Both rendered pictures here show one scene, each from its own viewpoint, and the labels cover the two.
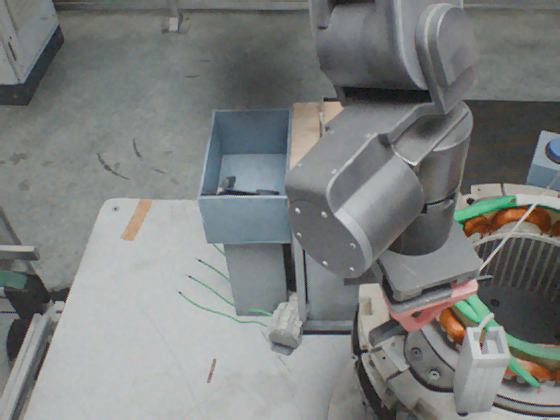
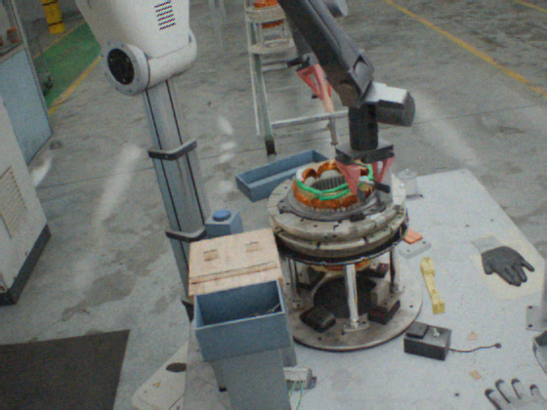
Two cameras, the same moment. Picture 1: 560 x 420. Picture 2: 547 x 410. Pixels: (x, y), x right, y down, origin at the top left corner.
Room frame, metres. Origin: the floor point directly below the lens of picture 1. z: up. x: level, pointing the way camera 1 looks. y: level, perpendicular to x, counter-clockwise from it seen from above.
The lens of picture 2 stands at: (0.65, 0.88, 1.71)
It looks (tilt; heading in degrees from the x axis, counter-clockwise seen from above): 28 degrees down; 262
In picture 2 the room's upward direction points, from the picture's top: 10 degrees counter-clockwise
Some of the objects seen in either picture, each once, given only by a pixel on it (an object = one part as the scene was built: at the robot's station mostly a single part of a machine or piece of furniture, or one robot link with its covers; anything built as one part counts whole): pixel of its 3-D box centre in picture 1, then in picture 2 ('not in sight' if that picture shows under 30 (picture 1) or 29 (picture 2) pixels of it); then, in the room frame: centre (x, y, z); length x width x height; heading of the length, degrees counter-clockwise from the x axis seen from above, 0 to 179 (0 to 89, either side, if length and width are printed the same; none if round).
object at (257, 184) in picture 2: not in sight; (290, 211); (0.41, -0.51, 0.92); 0.25 x 0.11 x 0.28; 13
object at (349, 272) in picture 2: not in sight; (351, 293); (0.37, -0.10, 0.91); 0.02 x 0.02 x 0.21
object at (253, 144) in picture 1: (257, 224); (250, 357); (0.63, 0.03, 0.92); 0.17 x 0.11 x 0.28; 174
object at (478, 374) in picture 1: (480, 372); (384, 182); (0.26, -0.15, 1.14); 0.03 x 0.03 x 0.09; 87
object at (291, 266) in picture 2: not in sight; (292, 269); (0.48, -0.25, 0.91); 0.02 x 0.02 x 0.21
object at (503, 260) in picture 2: not in sight; (502, 258); (-0.10, -0.20, 0.79); 0.24 x 0.13 x 0.02; 81
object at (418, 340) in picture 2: not in sight; (427, 339); (0.24, 0.02, 0.81); 0.10 x 0.06 x 0.06; 138
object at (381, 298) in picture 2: not in sight; (384, 296); (0.28, -0.13, 0.85); 0.06 x 0.04 x 0.05; 39
